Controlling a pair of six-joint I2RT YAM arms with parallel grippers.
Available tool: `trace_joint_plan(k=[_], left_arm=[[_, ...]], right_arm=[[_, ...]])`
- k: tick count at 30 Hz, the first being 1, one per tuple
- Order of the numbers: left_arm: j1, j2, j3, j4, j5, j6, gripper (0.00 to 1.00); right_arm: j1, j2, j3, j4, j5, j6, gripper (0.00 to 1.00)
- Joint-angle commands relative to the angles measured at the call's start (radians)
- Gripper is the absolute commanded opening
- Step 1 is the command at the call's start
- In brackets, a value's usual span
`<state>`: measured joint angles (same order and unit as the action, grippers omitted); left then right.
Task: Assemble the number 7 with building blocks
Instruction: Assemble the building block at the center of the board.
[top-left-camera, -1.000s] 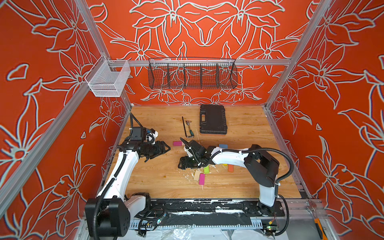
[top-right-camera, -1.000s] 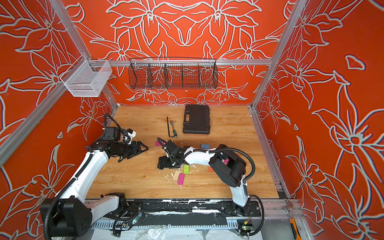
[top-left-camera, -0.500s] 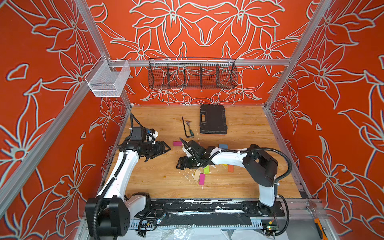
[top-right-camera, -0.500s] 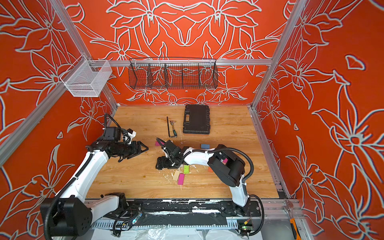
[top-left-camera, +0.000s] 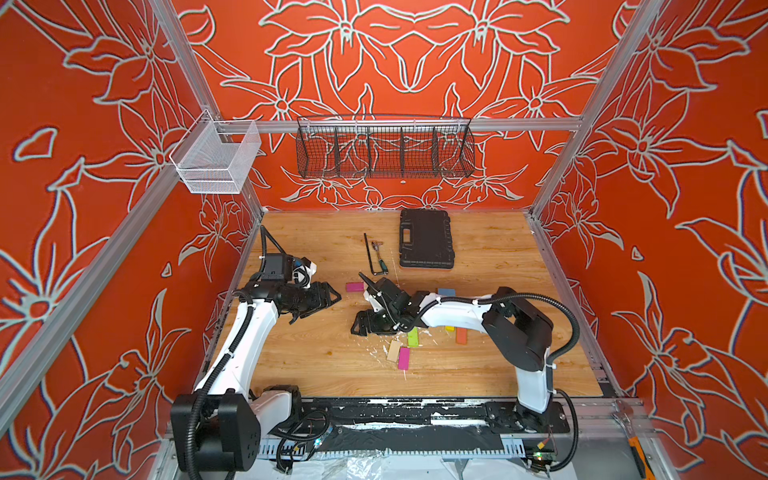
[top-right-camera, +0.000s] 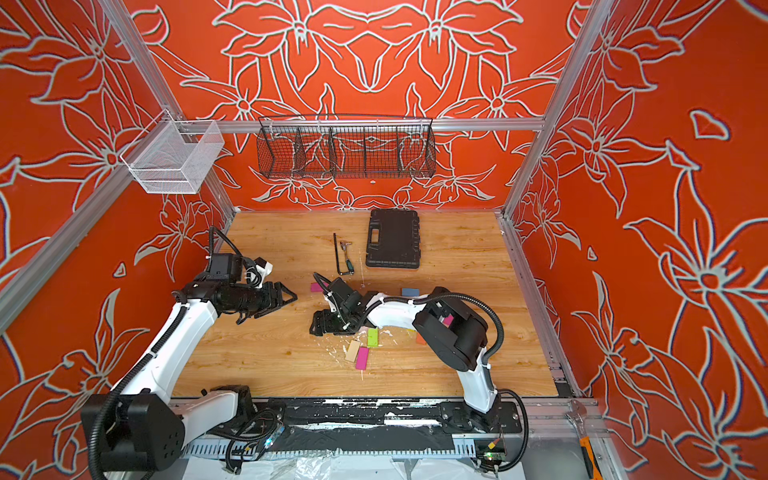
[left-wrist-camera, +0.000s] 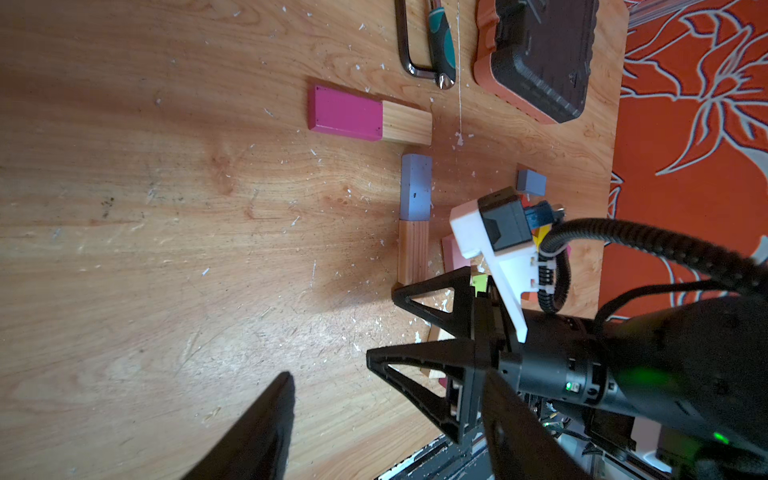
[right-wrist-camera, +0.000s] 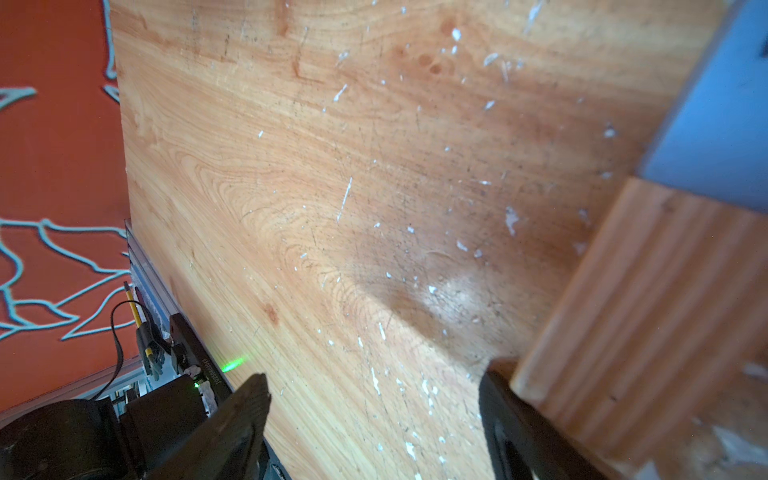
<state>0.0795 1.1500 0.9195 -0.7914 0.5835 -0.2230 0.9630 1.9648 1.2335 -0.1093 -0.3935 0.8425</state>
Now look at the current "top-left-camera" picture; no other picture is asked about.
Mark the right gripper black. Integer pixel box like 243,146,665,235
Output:
350,304,404,332

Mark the green handled ratchet wrench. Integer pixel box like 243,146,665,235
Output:
371,241,389,276

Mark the magenta block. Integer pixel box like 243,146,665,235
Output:
345,282,366,293
397,347,411,371

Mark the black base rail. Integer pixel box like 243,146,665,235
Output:
301,397,571,435

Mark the black wire basket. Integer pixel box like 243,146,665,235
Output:
296,114,476,180

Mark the black plastic tool case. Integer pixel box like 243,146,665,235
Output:
399,209,455,270

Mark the orange block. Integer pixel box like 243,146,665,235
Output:
455,327,468,345

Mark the white wire basket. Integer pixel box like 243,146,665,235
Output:
170,110,262,195

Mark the orange handled tool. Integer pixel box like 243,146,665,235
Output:
628,436,656,480

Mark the green block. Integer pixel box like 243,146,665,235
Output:
407,327,420,348

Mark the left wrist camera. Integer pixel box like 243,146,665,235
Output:
292,258,317,289

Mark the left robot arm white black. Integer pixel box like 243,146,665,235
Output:
170,228,341,479

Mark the natural wood block lower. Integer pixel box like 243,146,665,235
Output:
386,340,402,363

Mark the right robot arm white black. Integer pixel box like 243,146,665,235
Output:
351,277,581,432

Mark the black hex key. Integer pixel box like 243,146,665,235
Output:
363,233,388,276

